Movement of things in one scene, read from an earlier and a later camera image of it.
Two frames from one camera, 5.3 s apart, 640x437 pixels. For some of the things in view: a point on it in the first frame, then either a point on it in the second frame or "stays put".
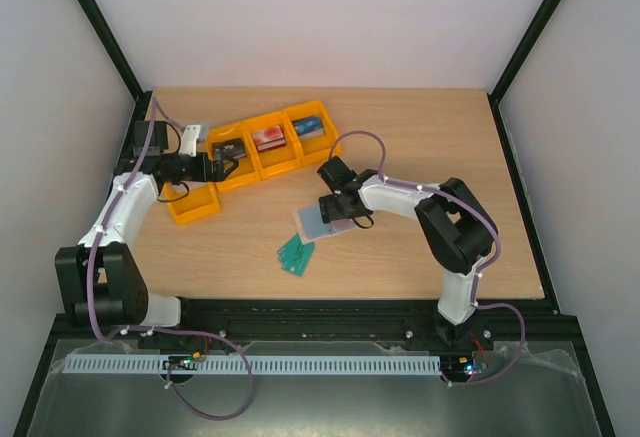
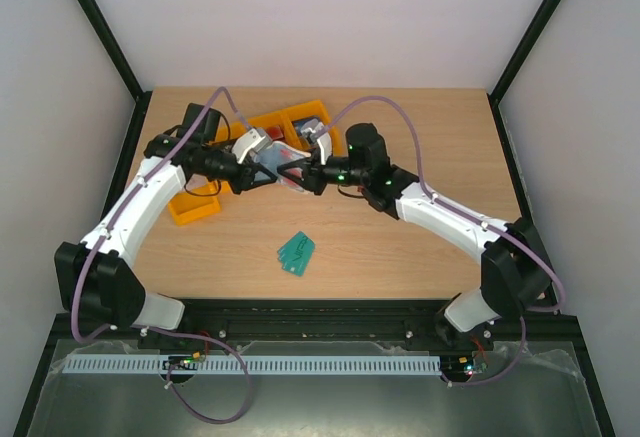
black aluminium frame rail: x=535 y=322 stays put
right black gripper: x=331 y=208 -> x=317 y=177
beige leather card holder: x=309 y=223 -> x=278 y=153
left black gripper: x=218 y=175 -> x=246 y=177
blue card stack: x=308 y=127 stays put
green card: x=294 y=255 stays put
